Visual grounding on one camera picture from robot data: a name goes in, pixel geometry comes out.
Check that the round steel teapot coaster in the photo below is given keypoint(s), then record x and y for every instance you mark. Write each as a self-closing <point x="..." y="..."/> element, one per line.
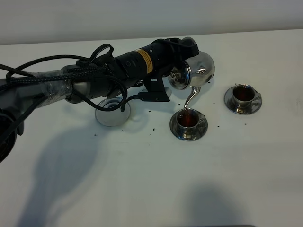
<point x="113" y="118"/>

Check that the near stainless steel teacup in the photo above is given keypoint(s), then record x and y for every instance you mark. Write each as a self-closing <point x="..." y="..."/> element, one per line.
<point x="188" y="120"/>

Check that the far stainless steel saucer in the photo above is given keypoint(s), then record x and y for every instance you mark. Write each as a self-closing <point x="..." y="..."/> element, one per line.
<point x="230" y="105"/>

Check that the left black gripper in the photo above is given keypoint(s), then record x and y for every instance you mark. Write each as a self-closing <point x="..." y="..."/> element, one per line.
<point x="163" y="53"/>

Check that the stainless steel teacup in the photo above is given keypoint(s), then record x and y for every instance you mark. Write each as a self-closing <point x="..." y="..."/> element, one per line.
<point x="188" y="120"/>
<point x="245" y="96"/>

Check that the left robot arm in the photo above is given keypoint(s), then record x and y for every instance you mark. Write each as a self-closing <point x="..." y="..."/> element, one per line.
<point x="103" y="81"/>

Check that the stainless steel teapot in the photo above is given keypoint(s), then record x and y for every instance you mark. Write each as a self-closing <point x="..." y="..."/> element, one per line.
<point x="192" y="73"/>

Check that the far stainless steel teacup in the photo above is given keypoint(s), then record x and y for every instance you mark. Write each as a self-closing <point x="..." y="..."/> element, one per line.
<point x="245" y="96"/>

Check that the stainless steel saucer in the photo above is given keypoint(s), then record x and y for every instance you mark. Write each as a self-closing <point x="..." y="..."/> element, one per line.
<point x="230" y="105"/>
<point x="175" y="128"/>

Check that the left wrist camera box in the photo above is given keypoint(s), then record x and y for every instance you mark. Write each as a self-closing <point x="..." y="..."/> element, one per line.
<point x="163" y="96"/>

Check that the near stainless steel saucer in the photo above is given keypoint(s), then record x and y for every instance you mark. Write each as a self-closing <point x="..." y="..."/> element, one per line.
<point x="175" y="128"/>

